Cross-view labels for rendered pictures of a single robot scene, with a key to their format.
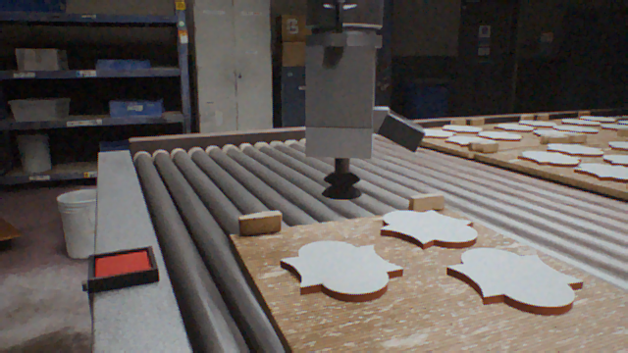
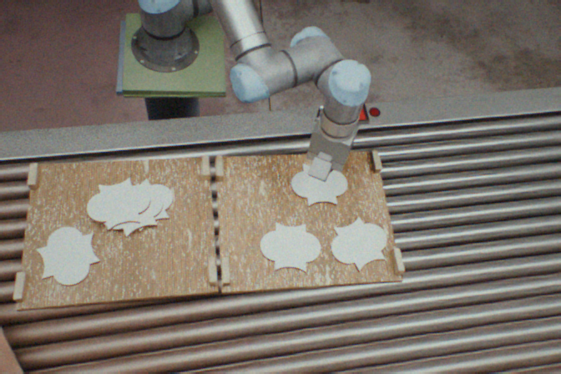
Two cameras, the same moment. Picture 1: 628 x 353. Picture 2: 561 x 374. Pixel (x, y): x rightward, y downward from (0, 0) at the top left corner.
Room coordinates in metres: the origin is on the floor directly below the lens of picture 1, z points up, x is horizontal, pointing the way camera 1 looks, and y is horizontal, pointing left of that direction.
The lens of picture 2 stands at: (0.45, -0.75, 2.12)
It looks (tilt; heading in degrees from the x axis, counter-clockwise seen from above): 59 degrees down; 96
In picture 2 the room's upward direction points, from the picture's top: 10 degrees clockwise
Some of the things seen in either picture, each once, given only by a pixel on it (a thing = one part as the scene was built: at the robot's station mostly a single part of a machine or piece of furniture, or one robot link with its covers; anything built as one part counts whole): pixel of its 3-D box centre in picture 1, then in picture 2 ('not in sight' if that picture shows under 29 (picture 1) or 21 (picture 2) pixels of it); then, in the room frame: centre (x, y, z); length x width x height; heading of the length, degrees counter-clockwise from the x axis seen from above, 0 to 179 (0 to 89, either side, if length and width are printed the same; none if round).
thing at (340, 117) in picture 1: (365, 93); (327, 147); (0.46, -0.05, 1.13); 0.12 x 0.09 x 0.16; 81
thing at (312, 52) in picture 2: not in sight; (311, 59); (0.38, 0.03, 1.29); 0.11 x 0.11 x 0.08; 45
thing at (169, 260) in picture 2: not in sight; (122, 226); (0.06, -0.27, 0.93); 0.41 x 0.35 x 0.02; 22
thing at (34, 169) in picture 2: not in sight; (33, 176); (-0.17, -0.22, 0.95); 0.06 x 0.02 x 0.03; 112
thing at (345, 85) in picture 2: not in sight; (346, 91); (0.46, -0.02, 1.29); 0.09 x 0.08 x 0.11; 135
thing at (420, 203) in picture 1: (426, 202); (397, 260); (0.68, -0.17, 0.95); 0.06 x 0.02 x 0.03; 111
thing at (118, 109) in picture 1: (137, 107); not in sight; (4.69, 1.84, 0.72); 0.50 x 0.38 x 0.16; 102
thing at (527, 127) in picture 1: (546, 128); not in sight; (1.56, -0.80, 0.94); 0.41 x 0.35 x 0.04; 25
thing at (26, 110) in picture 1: (41, 109); not in sight; (4.36, 2.66, 0.74); 0.44 x 0.36 x 0.20; 96
